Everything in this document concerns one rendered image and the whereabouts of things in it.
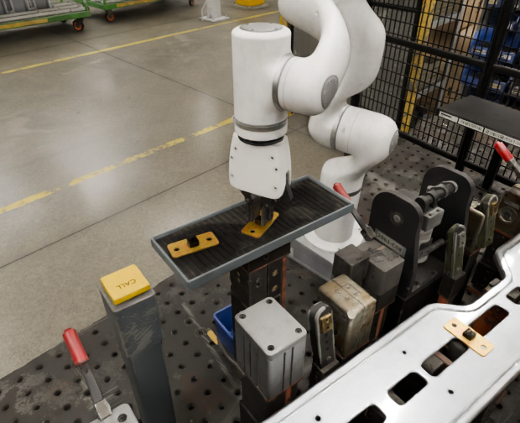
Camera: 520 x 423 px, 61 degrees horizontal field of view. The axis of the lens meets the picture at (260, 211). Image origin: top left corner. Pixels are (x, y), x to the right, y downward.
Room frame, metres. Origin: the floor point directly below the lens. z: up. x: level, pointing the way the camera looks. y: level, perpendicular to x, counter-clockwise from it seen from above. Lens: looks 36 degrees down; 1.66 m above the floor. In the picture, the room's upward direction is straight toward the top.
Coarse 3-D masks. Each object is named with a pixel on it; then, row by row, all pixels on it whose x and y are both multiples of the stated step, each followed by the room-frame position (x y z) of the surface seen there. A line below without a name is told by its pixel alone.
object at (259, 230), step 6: (258, 216) 0.66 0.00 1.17; (276, 216) 0.67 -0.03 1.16; (252, 222) 0.65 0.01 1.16; (258, 222) 0.65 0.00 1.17; (270, 222) 0.65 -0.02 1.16; (246, 228) 0.63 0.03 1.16; (252, 228) 0.63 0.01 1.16; (258, 228) 0.63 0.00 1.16; (264, 228) 0.63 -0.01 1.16; (246, 234) 0.62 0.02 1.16; (252, 234) 0.62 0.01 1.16; (258, 234) 0.62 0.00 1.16
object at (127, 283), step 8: (120, 272) 0.52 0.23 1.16; (128, 272) 0.52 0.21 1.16; (136, 272) 0.52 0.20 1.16; (104, 280) 0.50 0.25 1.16; (112, 280) 0.50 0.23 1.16; (120, 280) 0.50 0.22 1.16; (128, 280) 0.50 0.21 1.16; (136, 280) 0.50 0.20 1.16; (144, 280) 0.50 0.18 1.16; (104, 288) 0.49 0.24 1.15; (112, 288) 0.49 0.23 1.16; (120, 288) 0.49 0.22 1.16; (128, 288) 0.49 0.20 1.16; (136, 288) 0.49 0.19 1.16; (144, 288) 0.49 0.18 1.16; (112, 296) 0.47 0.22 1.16; (120, 296) 0.47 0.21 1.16; (128, 296) 0.48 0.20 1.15
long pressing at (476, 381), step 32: (512, 256) 0.74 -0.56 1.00; (512, 288) 0.65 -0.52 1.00; (416, 320) 0.56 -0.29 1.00; (448, 320) 0.56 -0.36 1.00; (512, 320) 0.56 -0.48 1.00; (384, 352) 0.49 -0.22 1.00; (416, 352) 0.49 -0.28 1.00; (512, 352) 0.49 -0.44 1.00; (320, 384) 0.42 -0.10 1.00; (352, 384) 0.43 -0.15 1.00; (384, 384) 0.43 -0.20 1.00; (448, 384) 0.43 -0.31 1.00; (480, 384) 0.43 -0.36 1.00; (288, 416) 0.37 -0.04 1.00; (320, 416) 0.37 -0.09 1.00; (352, 416) 0.37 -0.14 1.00; (384, 416) 0.37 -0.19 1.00; (416, 416) 0.37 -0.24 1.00; (448, 416) 0.37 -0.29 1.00
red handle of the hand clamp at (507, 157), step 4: (496, 144) 1.01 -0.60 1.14; (500, 144) 1.00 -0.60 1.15; (496, 148) 1.00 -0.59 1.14; (500, 148) 0.99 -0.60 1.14; (504, 148) 0.99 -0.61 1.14; (500, 152) 0.99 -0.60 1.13; (504, 152) 0.98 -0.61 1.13; (508, 152) 0.98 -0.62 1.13; (504, 156) 0.98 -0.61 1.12; (508, 156) 0.97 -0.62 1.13; (512, 156) 0.97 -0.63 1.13; (504, 160) 0.98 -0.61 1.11; (508, 160) 0.97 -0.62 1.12; (512, 160) 0.97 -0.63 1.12; (508, 164) 0.97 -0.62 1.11; (512, 164) 0.96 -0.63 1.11; (516, 164) 0.96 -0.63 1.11; (512, 168) 0.96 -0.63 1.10; (516, 168) 0.95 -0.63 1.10; (516, 172) 0.95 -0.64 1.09
